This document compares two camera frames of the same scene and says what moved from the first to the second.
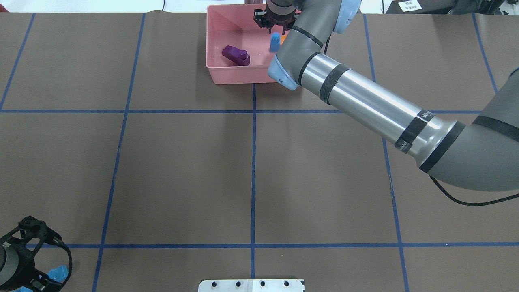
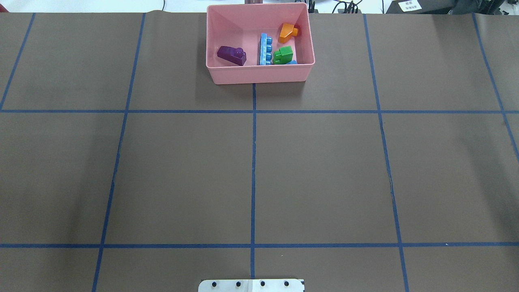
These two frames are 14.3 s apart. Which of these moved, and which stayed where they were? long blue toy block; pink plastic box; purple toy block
Moved: long blue toy block
Stayed: pink plastic box; purple toy block
